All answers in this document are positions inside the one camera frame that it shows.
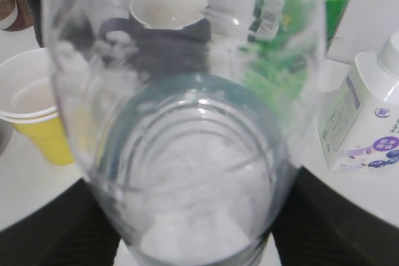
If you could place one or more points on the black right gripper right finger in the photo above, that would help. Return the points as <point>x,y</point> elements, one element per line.
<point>318,226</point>

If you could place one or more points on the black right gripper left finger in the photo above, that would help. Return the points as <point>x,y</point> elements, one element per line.
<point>70,230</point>

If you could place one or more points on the clear water bottle green label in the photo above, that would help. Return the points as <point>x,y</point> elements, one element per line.
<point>191,169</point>

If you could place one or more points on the dark grey mug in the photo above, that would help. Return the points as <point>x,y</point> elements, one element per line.
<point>168,37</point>

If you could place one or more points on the white yogurt carton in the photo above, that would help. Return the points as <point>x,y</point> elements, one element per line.
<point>358,129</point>

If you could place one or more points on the yellow paper cup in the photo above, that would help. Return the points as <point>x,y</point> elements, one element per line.
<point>28,104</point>

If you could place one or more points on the brown Nescafe coffee bottle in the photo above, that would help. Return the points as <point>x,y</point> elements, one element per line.
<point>15,15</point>

